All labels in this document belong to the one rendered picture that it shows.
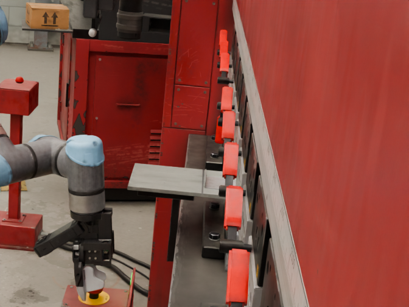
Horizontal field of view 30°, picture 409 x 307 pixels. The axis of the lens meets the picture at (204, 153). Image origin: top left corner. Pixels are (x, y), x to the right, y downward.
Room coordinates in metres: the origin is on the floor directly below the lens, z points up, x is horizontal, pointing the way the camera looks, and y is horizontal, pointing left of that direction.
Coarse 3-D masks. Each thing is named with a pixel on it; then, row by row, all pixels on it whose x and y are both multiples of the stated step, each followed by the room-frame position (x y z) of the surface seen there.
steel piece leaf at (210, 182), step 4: (204, 176) 1.87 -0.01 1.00; (204, 180) 1.83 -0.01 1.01; (208, 180) 1.84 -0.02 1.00; (212, 180) 1.84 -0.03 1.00; (216, 180) 1.85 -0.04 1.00; (220, 180) 1.85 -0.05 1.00; (224, 180) 1.85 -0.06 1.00; (204, 184) 1.80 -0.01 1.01; (208, 184) 1.81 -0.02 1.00; (212, 184) 1.82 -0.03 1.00; (216, 184) 1.82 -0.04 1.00; (220, 184) 1.82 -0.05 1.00; (224, 184) 1.82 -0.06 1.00; (208, 188) 1.79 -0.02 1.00; (212, 188) 1.79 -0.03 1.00; (216, 188) 1.79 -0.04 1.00
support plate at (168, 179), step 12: (144, 168) 1.89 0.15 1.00; (156, 168) 1.90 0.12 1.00; (168, 168) 1.91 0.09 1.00; (180, 168) 1.92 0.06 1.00; (132, 180) 1.79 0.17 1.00; (144, 180) 1.80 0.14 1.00; (156, 180) 1.81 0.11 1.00; (168, 180) 1.81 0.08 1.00; (180, 180) 1.82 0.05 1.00; (192, 180) 1.83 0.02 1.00; (168, 192) 1.75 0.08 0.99; (180, 192) 1.75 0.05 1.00; (192, 192) 1.75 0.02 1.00; (204, 192) 1.75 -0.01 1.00; (216, 192) 1.76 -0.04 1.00
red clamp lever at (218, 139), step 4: (220, 104) 1.68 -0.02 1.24; (220, 108) 1.68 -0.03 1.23; (232, 108) 1.68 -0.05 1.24; (220, 112) 1.68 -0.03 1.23; (220, 116) 1.68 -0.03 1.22; (216, 128) 1.69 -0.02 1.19; (220, 128) 1.68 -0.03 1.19; (216, 132) 1.68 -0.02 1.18; (220, 132) 1.68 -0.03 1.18; (216, 136) 1.68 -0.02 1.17; (220, 136) 1.68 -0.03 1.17; (216, 140) 1.68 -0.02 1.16; (220, 140) 1.68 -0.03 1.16
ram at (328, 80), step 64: (256, 0) 1.43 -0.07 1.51; (320, 0) 0.63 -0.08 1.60; (384, 0) 0.40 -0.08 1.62; (256, 64) 1.24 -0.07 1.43; (320, 64) 0.58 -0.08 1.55; (384, 64) 0.38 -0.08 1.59; (256, 128) 1.09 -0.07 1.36; (320, 128) 0.54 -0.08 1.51; (384, 128) 0.36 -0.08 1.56; (320, 192) 0.50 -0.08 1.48; (384, 192) 0.34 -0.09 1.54; (320, 256) 0.46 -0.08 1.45; (384, 256) 0.32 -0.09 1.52
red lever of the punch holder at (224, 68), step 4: (224, 52) 1.95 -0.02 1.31; (224, 56) 1.94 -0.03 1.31; (228, 56) 1.95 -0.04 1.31; (220, 60) 1.93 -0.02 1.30; (224, 60) 1.93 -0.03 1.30; (228, 60) 1.94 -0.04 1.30; (220, 64) 1.92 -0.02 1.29; (224, 64) 1.92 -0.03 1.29; (228, 64) 1.93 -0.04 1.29; (220, 68) 1.91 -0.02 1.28; (224, 68) 1.91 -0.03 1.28; (228, 68) 1.91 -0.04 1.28; (220, 72) 1.91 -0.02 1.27; (224, 72) 1.91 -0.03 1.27; (224, 76) 1.90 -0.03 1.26; (220, 80) 1.88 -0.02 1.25; (224, 80) 1.88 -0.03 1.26; (228, 80) 1.88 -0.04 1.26; (232, 80) 1.89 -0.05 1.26
